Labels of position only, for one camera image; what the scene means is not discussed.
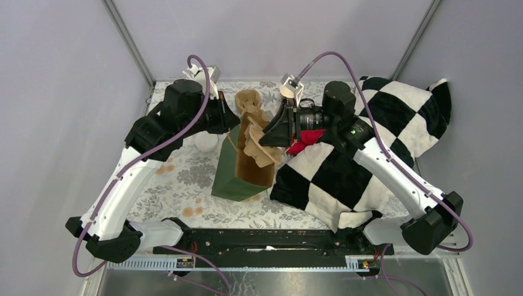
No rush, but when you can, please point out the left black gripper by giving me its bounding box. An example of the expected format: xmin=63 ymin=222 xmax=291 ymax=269
xmin=181 ymin=90 xmax=241 ymax=138

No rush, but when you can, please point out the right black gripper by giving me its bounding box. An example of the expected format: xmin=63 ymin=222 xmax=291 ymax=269
xmin=258 ymin=97 xmax=337 ymax=148

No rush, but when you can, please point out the white plastic cup lid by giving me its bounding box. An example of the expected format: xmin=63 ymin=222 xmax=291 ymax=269
xmin=194 ymin=132 xmax=219 ymax=153

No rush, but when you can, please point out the brown cardboard cup carrier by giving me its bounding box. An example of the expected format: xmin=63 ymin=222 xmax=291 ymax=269
xmin=235 ymin=89 xmax=269 ymax=126

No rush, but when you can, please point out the green brown paper bag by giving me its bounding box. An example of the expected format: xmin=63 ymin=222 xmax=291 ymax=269
xmin=211 ymin=115 xmax=276 ymax=201

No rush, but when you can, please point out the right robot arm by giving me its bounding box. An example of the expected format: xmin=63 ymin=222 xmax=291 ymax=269
xmin=257 ymin=77 xmax=463 ymax=255

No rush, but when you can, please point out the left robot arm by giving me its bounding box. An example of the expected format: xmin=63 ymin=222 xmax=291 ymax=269
xmin=66 ymin=79 xmax=240 ymax=263

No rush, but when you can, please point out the red cloth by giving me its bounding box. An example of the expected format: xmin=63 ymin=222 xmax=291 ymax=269
xmin=287 ymin=129 xmax=325 ymax=155

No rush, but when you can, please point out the black white checkered blanket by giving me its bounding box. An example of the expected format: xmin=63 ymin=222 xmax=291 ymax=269
xmin=270 ymin=76 xmax=451 ymax=231

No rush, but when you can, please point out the floral table mat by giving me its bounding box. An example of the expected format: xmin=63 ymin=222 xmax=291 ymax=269
xmin=126 ymin=80 xmax=426 ymax=231

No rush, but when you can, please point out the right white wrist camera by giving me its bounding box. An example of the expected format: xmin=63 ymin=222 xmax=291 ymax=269
xmin=279 ymin=73 xmax=305 ymax=107

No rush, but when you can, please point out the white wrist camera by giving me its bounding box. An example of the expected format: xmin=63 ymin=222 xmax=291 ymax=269
xmin=279 ymin=73 xmax=305 ymax=107
xmin=183 ymin=64 xmax=221 ymax=99

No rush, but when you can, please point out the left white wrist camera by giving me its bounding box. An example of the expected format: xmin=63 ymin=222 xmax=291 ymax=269
xmin=183 ymin=64 xmax=221 ymax=99

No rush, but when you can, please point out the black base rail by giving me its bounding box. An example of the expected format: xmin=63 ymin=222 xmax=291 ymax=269
xmin=175 ymin=228 xmax=385 ymax=268

